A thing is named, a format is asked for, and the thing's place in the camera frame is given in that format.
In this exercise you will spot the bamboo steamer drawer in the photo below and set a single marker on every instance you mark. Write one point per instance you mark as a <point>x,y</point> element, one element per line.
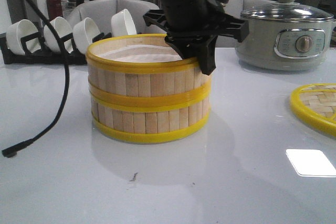
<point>150,127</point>
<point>144,87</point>

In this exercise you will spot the black bowl rack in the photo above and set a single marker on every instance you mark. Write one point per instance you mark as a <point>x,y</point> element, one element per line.
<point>43,55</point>

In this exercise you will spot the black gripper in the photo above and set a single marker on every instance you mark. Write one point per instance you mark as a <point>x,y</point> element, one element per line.
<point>195,19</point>

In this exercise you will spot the red cylinder bin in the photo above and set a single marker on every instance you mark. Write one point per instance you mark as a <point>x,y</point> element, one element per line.
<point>54,9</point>

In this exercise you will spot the glass pot lid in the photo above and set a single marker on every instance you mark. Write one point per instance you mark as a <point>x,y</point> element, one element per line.
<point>287,11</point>

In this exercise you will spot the woven bamboo steamer lid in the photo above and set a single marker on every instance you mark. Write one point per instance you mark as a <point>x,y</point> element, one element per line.
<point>314,104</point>

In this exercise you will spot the upper drawer cloth liner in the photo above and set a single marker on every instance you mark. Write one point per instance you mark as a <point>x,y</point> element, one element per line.
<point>142,54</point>

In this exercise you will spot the grey electric cooking pot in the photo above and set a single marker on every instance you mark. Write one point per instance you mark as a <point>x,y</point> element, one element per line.
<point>287,46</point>

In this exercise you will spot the left grey chair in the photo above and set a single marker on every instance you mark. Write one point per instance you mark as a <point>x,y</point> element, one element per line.
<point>101,12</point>

